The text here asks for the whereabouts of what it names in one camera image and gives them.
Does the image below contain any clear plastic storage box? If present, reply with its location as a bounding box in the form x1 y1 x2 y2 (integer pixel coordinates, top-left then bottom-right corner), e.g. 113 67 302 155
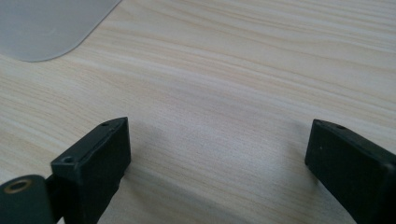
0 0 122 63

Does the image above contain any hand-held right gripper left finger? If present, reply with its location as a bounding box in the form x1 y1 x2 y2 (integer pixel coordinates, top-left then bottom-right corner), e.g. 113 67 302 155
50 116 132 224

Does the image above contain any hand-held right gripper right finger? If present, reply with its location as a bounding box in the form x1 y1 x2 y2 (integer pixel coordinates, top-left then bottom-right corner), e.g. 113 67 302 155
304 119 396 224

